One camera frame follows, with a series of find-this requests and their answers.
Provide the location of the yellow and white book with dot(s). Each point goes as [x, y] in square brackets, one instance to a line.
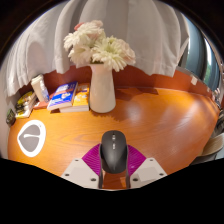
[23, 114]

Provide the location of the cream tumbler with lid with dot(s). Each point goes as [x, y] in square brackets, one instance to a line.
[36, 86]

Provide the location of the yellow and black book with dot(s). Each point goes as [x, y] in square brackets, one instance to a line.
[26, 97]

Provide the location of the white curtain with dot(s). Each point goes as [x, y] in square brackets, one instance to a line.
[150, 33]

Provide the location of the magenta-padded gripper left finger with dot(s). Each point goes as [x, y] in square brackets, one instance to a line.
[78, 173]

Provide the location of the white and pink flower bouquet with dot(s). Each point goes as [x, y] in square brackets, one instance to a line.
[100, 46]

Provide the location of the dark cover book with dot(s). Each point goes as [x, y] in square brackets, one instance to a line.
[24, 108]
[25, 104]

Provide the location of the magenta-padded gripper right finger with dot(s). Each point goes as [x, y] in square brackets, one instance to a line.
[150, 171]

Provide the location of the white wall socket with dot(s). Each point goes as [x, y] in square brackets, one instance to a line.
[194, 80]

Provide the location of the white and grey mouse pad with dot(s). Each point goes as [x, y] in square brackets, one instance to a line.
[31, 138]

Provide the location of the cream ceramic vase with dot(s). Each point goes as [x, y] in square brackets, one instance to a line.
[102, 91]

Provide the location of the red-brown book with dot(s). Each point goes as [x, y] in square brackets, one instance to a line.
[40, 105]

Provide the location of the blue cover book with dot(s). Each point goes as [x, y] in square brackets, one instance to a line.
[63, 96]

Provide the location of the orange cover book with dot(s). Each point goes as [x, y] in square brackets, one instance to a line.
[82, 98]

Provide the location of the dark window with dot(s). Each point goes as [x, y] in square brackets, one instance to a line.
[198, 53]

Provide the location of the black computer mouse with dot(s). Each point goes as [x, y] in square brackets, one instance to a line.
[114, 151]

